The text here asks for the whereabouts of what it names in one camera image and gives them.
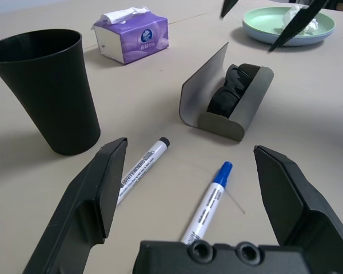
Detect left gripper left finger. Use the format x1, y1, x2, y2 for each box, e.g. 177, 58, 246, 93
22, 137, 129, 274

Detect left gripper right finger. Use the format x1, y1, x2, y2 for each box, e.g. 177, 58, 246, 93
253, 144, 343, 274

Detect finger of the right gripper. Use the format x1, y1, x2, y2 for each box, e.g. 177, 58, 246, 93
268, 0, 329, 53
220, 0, 238, 18

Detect white tissue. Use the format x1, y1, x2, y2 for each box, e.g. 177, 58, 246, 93
274, 4, 318, 37

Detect light green plate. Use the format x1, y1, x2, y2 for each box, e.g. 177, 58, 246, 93
242, 6, 336, 38

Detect black sunglasses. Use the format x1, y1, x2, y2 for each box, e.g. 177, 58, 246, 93
206, 63, 261, 118

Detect light blue plate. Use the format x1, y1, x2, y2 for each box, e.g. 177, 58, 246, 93
242, 22, 334, 47

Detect black-capped whiteboard marker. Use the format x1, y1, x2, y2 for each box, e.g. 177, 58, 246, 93
115, 136, 172, 208

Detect grey open glasses case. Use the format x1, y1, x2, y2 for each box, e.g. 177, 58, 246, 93
178, 42, 275, 143

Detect blue-capped whiteboard marker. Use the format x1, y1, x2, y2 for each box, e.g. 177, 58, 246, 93
180, 161, 234, 245

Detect purple tissue pack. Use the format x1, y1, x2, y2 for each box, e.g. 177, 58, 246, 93
90, 5, 170, 66

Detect black plastic cup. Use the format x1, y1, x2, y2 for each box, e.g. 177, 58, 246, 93
0, 29, 101, 156

